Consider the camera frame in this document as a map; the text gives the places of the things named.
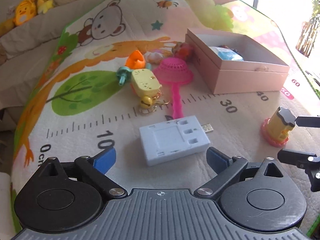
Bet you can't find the small yellow plush toy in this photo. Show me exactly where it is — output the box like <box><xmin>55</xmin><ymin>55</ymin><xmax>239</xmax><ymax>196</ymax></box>
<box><xmin>32</xmin><ymin>0</ymin><xmax>54</xmax><ymax>14</ymax></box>

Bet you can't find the blue white plastic bag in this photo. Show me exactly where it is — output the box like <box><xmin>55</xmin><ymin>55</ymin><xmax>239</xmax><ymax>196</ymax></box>
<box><xmin>210</xmin><ymin>46</ymin><xmax>244</xmax><ymax>61</ymax></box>

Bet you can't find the orange plastic cup toy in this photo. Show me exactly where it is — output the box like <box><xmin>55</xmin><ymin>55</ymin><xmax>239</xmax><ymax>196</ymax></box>
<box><xmin>125</xmin><ymin>50</ymin><xmax>146</xmax><ymax>70</ymax></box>

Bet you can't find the beige sofa cover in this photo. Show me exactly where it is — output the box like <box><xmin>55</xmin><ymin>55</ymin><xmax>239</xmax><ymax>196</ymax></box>
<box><xmin>1</xmin><ymin>0</ymin><xmax>104</xmax><ymax>131</ymax></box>

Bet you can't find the yellow duck plush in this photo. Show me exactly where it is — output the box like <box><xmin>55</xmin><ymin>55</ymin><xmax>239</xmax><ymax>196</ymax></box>
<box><xmin>0</xmin><ymin>0</ymin><xmax>37</xmax><ymax>36</ymax></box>

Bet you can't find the white plastic adapter box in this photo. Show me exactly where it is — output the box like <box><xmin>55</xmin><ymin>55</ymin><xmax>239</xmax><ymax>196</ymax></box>
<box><xmin>139</xmin><ymin>115</ymin><xmax>210</xmax><ymax>166</ymax></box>

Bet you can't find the yellow pudding toy pink base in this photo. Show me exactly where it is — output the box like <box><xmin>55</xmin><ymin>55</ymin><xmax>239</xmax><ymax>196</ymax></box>
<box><xmin>260</xmin><ymin>106</ymin><xmax>296</xmax><ymax>148</ymax></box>

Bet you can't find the teal plastic crank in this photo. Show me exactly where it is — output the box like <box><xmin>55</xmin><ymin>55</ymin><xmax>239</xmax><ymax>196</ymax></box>
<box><xmin>116</xmin><ymin>66</ymin><xmax>134</xmax><ymax>86</ymax></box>

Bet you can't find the pale pink squishy toy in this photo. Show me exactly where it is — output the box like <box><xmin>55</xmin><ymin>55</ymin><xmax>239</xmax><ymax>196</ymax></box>
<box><xmin>144</xmin><ymin>50</ymin><xmax>172</xmax><ymax>64</ymax></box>

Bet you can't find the pink plastic strainer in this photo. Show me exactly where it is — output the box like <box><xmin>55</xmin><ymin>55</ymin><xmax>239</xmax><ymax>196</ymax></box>
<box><xmin>153</xmin><ymin>57</ymin><xmax>194</xmax><ymax>119</ymax></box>

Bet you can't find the colourful cartoon play mat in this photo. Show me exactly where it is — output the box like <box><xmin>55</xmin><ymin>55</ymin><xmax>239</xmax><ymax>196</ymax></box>
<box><xmin>12</xmin><ymin>0</ymin><xmax>319</xmax><ymax>239</ymax></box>

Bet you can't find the pink cardboard box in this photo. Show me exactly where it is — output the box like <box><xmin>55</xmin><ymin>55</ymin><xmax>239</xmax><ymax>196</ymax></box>
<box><xmin>185</xmin><ymin>28</ymin><xmax>290</xmax><ymax>94</ymax></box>

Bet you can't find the red orange round toy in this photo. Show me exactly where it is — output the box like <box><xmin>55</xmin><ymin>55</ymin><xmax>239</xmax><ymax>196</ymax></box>
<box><xmin>172</xmin><ymin>42</ymin><xmax>194</xmax><ymax>62</ymax></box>

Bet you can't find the gold bell with keyrings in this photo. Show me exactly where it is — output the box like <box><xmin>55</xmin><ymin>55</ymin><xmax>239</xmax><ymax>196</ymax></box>
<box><xmin>138</xmin><ymin>91</ymin><xmax>170</xmax><ymax>115</ymax></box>

